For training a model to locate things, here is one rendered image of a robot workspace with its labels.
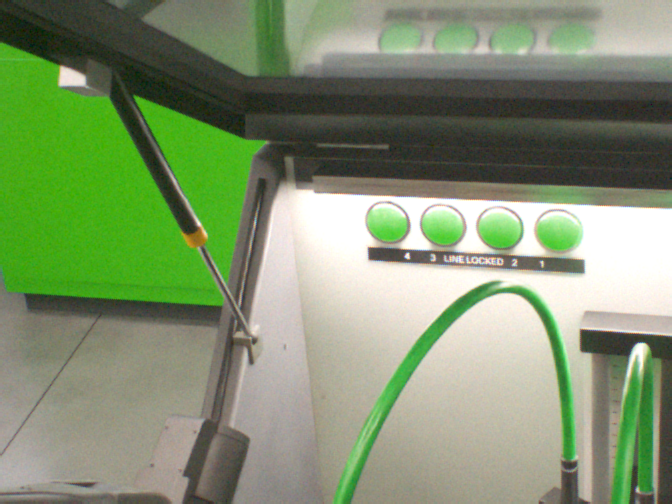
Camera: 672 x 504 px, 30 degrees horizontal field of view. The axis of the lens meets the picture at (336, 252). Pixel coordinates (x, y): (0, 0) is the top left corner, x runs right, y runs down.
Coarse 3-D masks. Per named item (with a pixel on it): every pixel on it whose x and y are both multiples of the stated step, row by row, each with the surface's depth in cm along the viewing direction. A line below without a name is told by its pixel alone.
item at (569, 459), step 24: (480, 288) 108; (504, 288) 110; (528, 288) 114; (456, 312) 105; (552, 312) 118; (432, 336) 103; (552, 336) 120; (408, 360) 102; (384, 408) 100; (360, 432) 100; (360, 456) 99; (576, 456) 129
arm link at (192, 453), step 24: (168, 432) 94; (192, 432) 93; (216, 432) 95; (240, 432) 96; (168, 456) 93; (192, 456) 93; (216, 456) 94; (240, 456) 96; (144, 480) 93; (168, 480) 92; (192, 480) 92; (216, 480) 94
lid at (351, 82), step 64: (0, 0) 78; (64, 0) 83; (128, 0) 82; (192, 0) 81; (256, 0) 80; (320, 0) 78; (384, 0) 77; (448, 0) 76; (512, 0) 75; (576, 0) 74; (640, 0) 73; (64, 64) 95; (128, 64) 96; (192, 64) 103; (256, 64) 101; (320, 64) 99; (384, 64) 97; (448, 64) 95; (512, 64) 94; (576, 64) 92; (640, 64) 90; (256, 128) 127; (320, 128) 123; (384, 128) 120; (448, 128) 117; (512, 128) 114; (576, 128) 111; (640, 128) 109
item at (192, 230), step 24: (120, 72) 100; (120, 96) 100; (144, 120) 104; (144, 144) 105; (168, 168) 108; (168, 192) 109; (192, 216) 112; (192, 240) 114; (240, 312) 124; (240, 336) 126
